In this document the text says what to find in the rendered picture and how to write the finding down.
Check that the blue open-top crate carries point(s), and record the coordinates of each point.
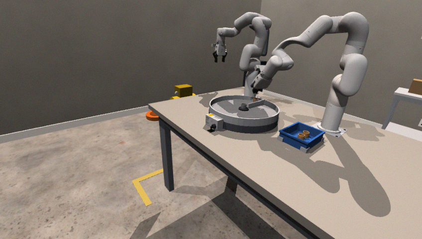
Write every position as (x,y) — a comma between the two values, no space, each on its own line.
(290,135)

